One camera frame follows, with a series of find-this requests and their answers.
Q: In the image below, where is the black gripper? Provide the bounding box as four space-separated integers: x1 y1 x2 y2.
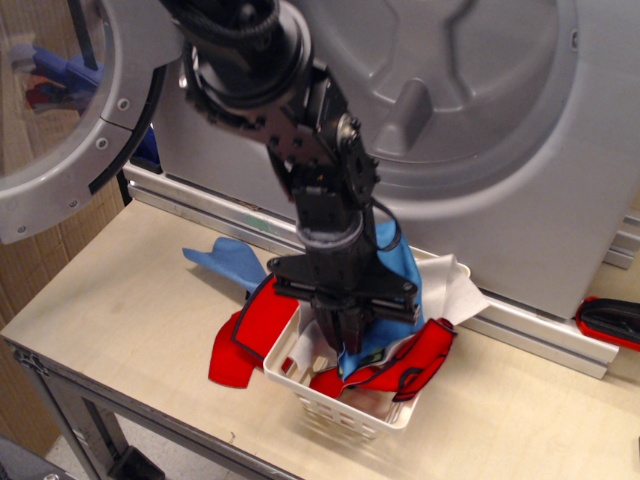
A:
267 241 414 354

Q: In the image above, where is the dark blue cloth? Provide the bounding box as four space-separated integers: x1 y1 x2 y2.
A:
338 221 425 380

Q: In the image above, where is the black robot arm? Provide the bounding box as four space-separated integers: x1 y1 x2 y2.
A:
165 1 419 354

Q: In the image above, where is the white plastic laundry basket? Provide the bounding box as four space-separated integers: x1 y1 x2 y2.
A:
262 247 472 441

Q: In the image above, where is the grey toy washing machine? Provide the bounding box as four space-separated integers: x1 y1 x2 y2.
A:
149 0 640 321

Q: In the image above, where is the round transparent machine door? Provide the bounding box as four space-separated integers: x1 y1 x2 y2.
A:
1 1 182 244

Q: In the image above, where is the green cloth with black trim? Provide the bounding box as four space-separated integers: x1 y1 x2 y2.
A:
359 350 385 366

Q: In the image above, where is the red cloth in basket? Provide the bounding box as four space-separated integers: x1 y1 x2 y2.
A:
310 318 456 402

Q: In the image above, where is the red cloth beside basket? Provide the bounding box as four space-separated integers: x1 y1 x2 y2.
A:
208 274 299 389

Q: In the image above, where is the grey white cloth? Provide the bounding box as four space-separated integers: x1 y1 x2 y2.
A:
288 255 489 371

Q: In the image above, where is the light blue cloth on table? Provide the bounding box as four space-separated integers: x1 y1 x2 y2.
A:
182 237 267 294

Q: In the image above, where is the red and black tool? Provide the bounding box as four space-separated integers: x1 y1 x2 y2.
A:
575 297 639 351

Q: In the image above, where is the cardboard box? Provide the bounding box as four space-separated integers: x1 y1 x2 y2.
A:
0 0 126 459

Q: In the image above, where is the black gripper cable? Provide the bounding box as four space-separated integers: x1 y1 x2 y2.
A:
372 197 405 254

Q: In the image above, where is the aluminium extrusion rail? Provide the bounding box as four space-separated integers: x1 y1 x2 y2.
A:
124 163 620 379

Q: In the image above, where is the metal table frame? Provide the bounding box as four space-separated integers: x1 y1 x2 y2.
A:
3 335 295 479

